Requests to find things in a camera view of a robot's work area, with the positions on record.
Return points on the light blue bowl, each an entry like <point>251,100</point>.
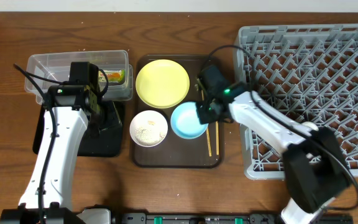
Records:
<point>185,122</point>

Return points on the right wooden chopstick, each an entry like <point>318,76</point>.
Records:
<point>217,137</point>

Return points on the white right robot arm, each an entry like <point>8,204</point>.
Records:
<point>315,170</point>

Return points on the small white cup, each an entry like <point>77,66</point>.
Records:
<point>310,125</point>

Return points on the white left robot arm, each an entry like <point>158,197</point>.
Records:
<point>73,109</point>

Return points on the white bowl with rice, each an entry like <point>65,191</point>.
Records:
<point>148,128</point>

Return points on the dark brown serving tray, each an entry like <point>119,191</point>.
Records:
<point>175,152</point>

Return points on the grey dishwasher rack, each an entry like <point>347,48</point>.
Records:
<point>307,72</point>

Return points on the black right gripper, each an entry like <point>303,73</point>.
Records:
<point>202,113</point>

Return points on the black plastic bin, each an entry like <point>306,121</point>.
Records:
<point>106,144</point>

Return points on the clear plastic bin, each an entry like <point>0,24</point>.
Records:
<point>56,66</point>

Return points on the green snack wrapper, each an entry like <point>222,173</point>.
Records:
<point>114,76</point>

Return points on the yellow plate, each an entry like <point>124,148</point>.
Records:
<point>162,83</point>

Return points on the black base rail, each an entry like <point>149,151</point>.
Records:
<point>197,218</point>

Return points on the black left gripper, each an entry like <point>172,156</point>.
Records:
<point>114,121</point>

